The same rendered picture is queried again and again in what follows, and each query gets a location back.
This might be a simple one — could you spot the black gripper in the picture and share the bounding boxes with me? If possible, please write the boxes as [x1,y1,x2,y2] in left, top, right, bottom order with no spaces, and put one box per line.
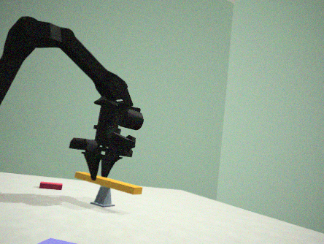
[69,121,133,181]

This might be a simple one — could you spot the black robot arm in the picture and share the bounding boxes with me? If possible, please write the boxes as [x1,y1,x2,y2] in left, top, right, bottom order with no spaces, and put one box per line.
[0,16,144,153]

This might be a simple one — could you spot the yellow bar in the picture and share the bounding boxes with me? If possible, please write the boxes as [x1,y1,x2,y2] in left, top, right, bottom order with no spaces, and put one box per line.
[74,172,142,195]

